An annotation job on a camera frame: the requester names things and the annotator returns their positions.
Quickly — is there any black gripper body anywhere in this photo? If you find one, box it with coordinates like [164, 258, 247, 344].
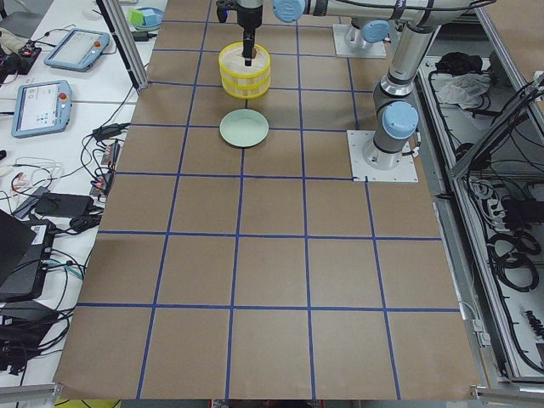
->
[237, 6, 262, 43]

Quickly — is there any yellow steamer layer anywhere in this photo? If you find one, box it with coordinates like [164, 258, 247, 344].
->
[218, 42, 271, 78]
[221, 75, 271, 99]

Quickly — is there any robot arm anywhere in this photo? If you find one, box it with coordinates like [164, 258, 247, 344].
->
[272, 1, 492, 79]
[369, 23, 438, 170]

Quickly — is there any mint green plate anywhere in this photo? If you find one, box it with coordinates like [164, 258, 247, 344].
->
[219, 109, 269, 148]

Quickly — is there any blue plate with blocks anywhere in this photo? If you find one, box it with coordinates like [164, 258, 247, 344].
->
[127, 7, 164, 31]

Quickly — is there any upper blue teach pendant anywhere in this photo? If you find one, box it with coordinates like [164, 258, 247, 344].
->
[44, 28, 110, 72]

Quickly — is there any blue teach pendant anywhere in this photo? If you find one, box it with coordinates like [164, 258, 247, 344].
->
[44, 28, 110, 72]
[11, 80, 72, 139]

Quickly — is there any lower blue teach pendant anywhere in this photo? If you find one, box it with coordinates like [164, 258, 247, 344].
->
[11, 80, 72, 139]

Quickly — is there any crumpled white cloth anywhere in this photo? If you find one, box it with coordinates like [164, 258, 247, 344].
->
[437, 73, 491, 110]

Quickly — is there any black power adapter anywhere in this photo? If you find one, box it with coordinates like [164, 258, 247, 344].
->
[34, 192, 94, 218]

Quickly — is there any black laptop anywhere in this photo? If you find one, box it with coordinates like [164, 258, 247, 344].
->
[1, 211, 55, 303]

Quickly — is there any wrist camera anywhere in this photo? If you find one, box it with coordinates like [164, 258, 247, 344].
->
[216, 0, 237, 23]

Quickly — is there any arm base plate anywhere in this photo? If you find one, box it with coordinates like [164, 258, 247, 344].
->
[332, 20, 389, 59]
[347, 130, 418, 184]

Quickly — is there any aluminium frame post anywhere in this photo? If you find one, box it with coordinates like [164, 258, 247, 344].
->
[96, 0, 149, 93]

